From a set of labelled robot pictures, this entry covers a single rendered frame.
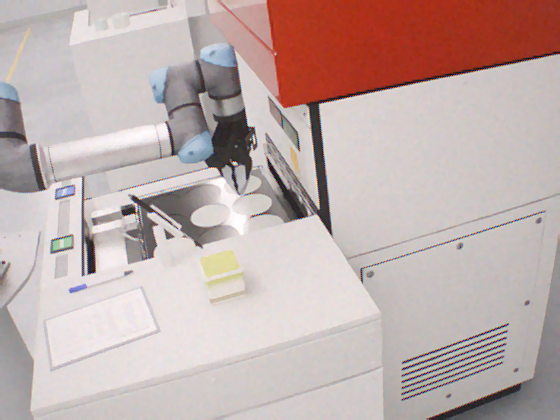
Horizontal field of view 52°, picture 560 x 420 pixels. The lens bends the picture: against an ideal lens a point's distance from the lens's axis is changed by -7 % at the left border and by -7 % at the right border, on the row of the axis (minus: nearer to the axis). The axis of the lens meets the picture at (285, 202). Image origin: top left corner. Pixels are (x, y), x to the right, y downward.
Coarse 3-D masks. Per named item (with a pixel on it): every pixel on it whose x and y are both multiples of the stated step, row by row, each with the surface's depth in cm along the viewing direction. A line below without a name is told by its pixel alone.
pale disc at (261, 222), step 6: (258, 216) 147; (264, 216) 147; (270, 216) 146; (276, 216) 146; (246, 222) 145; (252, 222) 145; (258, 222) 145; (264, 222) 144; (270, 222) 144; (276, 222) 144; (282, 222) 144; (246, 228) 143; (252, 228) 143; (258, 228) 143; (264, 228) 142
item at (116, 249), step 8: (112, 240) 149; (120, 240) 149; (96, 248) 147; (104, 248) 147; (112, 248) 146; (120, 248) 146; (96, 256) 144; (104, 256) 144; (112, 256) 143; (120, 256) 143; (128, 256) 146; (96, 264) 141; (104, 264) 141; (112, 264) 140; (120, 264) 140; (128, 264) 140; (96, 272) 138
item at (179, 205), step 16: (256, 176) 164; (176, 192) 162; (192, 192) 161; (208, 192) 160; (224, 192) 159; (256, 192) 157; (272, 192) 156; (160, 208) 156; (176, 208) 155; (192, 208) 154; (272, 208) 149; (144, 224) 150; (192, 224) 147; (224, 224) 146; (240, 224) 145; (208, 240) 141
